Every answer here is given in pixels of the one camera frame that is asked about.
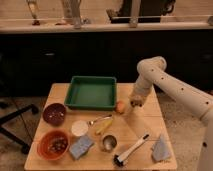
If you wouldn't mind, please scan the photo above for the blue sponge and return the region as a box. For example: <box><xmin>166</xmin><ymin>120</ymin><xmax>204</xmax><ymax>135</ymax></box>
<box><xmin>69</xmin><ymin>135</ymin><xmax>94</xmax><ymax>160</ymax></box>

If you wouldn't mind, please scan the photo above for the metal cup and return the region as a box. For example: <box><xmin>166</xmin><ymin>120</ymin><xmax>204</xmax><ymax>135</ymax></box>
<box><xmin>101</xmin><ymin>135</ymin><xmax>117</xmax><ymax>152</ymax></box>

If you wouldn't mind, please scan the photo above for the green plastic tray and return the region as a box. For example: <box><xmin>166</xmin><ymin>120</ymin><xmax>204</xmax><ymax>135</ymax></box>
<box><xmin>64</xmin><ymin>76</ymin><xmax>117</xmax><ymax>111</ymax></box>

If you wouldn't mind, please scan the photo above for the orange fruit toy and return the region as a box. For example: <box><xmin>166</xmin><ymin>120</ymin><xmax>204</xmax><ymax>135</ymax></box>
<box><xmin>115</xmin><ymin>101</ymin><xmax>126</xmax><ymax>114</ymax></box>

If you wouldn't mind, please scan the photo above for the white black dish brush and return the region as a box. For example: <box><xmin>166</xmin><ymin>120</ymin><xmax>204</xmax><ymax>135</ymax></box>
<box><xmin>113</xmin><ymin>134</ymin><xmax>149</xmax><ymax>167</ymax></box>

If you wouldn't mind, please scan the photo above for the dark red bowl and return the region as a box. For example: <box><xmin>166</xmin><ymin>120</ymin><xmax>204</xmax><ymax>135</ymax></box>
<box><xmin>42</xmin><ymin>103</ymin><xmax>66</xmax><ymax>126</ymax></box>

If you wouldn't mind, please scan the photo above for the metal spoon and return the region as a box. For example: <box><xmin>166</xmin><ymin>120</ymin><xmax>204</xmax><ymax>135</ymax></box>
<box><xmin>87</xmin><ymin>115</ymin><xmax>112</xmax><ymax>126</ymax></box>

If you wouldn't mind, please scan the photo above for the orange bowl with food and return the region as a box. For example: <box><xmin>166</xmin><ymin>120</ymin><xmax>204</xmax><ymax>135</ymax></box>
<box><xmin>37</xmin><ymin>130</ymin><xmax>70</xmax><ymax>161</ymax></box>

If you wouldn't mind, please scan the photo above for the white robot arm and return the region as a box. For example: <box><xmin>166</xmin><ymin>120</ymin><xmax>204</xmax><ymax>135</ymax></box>
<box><xmin>130</xmin><ymin>56</ymin><xmax>213</xmax><ymax>171</ymax></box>

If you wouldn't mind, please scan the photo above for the black office chair base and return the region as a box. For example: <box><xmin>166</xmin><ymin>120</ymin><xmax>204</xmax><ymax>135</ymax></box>
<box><xmin>0</xmin><ymin>104</ymin><xmax>39</xmax><ymax>154</ymax></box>

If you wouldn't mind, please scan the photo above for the grey blue cloth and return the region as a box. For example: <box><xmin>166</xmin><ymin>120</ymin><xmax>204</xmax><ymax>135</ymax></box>
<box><xmin>151</xmin><ymin>134</ymin><xmax>171</xmax><ymax>162</ymax></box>

